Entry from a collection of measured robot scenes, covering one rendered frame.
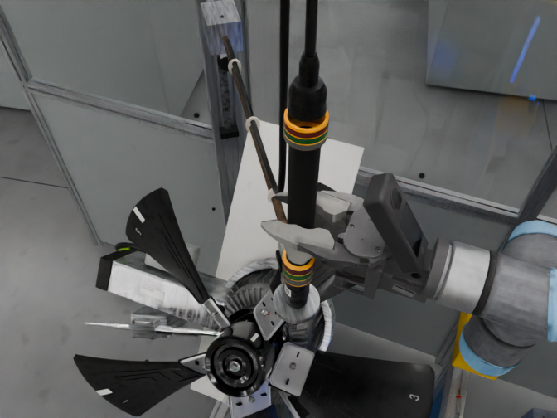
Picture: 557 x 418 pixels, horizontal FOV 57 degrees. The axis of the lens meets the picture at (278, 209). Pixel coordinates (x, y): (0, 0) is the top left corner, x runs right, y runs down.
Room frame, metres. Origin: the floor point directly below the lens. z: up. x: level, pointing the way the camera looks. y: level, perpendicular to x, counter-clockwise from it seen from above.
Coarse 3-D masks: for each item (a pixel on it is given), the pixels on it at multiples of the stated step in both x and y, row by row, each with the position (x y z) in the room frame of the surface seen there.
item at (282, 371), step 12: (288, 348) 0.42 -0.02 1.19; (300, 348) 0.42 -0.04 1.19; (288, 360) 0.40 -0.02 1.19; (300, 360) 0.40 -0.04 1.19; (312, 360) 0.40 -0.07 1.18; (276, 372) 0.37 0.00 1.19; (288, 372) 0.37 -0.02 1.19; (300, 372) 0.37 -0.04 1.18; (276, 384) 0.35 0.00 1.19; (288, 384) 0.35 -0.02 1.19; (300, 384) 0.35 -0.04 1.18
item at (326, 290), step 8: (320, 184) 0.65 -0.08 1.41; (328, 224) 0.56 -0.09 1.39; (336, 232) 0.54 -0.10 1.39; (344, 232) 0.54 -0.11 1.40; (336, 240) 0.53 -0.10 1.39; (320, 264) 0.50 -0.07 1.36; (280, 272) 0.53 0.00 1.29; (320, 272) 0.48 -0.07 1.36; (328, 272) 0.48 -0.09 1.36; (272, 280) 0.52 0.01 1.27; (280, 280) 0.51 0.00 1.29; (312, 280) 0.48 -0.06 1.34; (320, 280) 0.47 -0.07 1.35; (328, 280) 0.47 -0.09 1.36; (272, 288) 0.50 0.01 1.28; (320, 288) 0.46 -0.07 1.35; (328, 288) 0.45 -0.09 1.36; (336, 288) 0.45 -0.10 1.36; (320, 296) 0.44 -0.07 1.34; (328, 296) 0.44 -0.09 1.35
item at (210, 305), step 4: (208, 300) 0.48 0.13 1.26; (212, 300) 0.48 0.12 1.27; (204, 304) 0.51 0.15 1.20; (208, 304) 0.49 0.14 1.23; (212, 304) 0.47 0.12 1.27; (208, 308) 0.50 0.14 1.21; (212, 308) 0.48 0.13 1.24; (216, 308) 0.46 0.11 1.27; (220, 312) 0.46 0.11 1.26; (220, 316) 0.46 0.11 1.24; (224, 316) 0.45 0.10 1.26; (216, 320) 0.48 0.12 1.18; (220, 320) 0.46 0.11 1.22; (224, 320) 0.45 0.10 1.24; (220, 324) 0.47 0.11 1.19; (224, 324) 0.46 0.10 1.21; (228, 324) 0.44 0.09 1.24
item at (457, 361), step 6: (462, 312) 0.59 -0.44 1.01; (462, 318) 0.57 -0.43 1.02; (468, 318) 0.54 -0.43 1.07; (462, 324) 0.55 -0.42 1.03; (456, 336) 0.54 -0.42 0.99; (456, 342) 0.52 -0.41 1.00; (456, 348) 0.50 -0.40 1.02; (456, 354) 0.48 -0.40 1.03; (456, 360) 0.47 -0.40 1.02; (462, 360) 0.46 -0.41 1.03; (456, 366) 0.46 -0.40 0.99; (462, 366) 0.46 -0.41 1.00; (468, 366) 0.46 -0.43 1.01; (474, 372) 0.45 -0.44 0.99; (492, 378) 0.44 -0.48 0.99
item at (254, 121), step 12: (288, 0) 0.46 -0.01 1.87; (312, 0) 0.38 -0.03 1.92; (288, 12) 0.46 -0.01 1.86; (312, 12) 0.38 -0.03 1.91; (288, 24) 0.46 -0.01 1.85; (312, 24) 0.38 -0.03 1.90; (288, 36) 0.47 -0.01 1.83; (312, 36) 0.38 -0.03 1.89; (228, 48) 0.88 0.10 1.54; (312, 48) 0.38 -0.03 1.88; (240, 84) 0.77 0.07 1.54; (252, 120) 0.67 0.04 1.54; (264, 156) 0.58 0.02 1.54; (264, 168) 0.56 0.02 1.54; (276, 192) 0.48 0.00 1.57
